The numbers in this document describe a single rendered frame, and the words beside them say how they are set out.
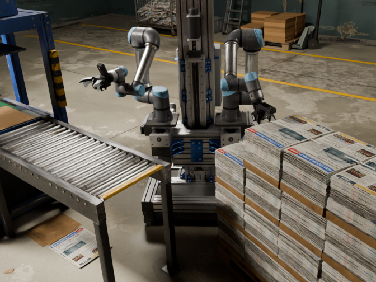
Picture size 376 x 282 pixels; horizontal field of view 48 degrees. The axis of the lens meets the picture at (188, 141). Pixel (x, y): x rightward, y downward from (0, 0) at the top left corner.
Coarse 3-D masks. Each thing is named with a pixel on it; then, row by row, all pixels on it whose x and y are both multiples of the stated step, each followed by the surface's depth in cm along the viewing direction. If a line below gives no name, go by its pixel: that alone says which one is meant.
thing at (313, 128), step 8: (280, 120) 233; (288, 120) 232; (296, 120) 231; (304, 120) 230; (312, 120) 230; (296, 128) 223; (304, 128) 222; (312, 128) 221; (320, 128) 221; (328, 128) 221; (312, 136) 213; (320, 136) 214
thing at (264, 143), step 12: (252, 132) 220; (264, 132) 219; (276, 132) 219; (252, 144) 221; (264, 144) 212; (276, 144) 206; (288, 144) 206; (252, 156) 225; (264, 156) 215; (276, 156) 206; (264, 168) 219; (276, 168) 209
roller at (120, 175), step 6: (138, 162) 252; (144, 162) 252; (126, 168) 246; (132, 168) 246; (138, 168) 248; (120, 174) 240; (126, 174) 242; (108, 180) 234; (114, 180) 236; (96, 186) 229; (102, 186) 230; (90, 192) 225
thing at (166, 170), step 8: (40, 120) 327; (48, 120) 319; (56, 120) 318; (72, 128) 303; (88, 136) 289; (96, 136) 289; (112, 144) 275; (120, 144) 275; (128, 152) 265; (136, 152) 263; (152, 160) 253; (160, 160) 253; (168, 168) 248; (152, 176) 257; (160, 176) 252; (168, 176) 250
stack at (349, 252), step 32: (224, 160) 250; (224, 192) 259; (256, 192) 231; (224, 224) 272; (256, 224) 237; (288, 224) 213; (320, 224) 192; (224, 256) 282; (256, 256) 247; (288, 256) 220; (352, 256) 180
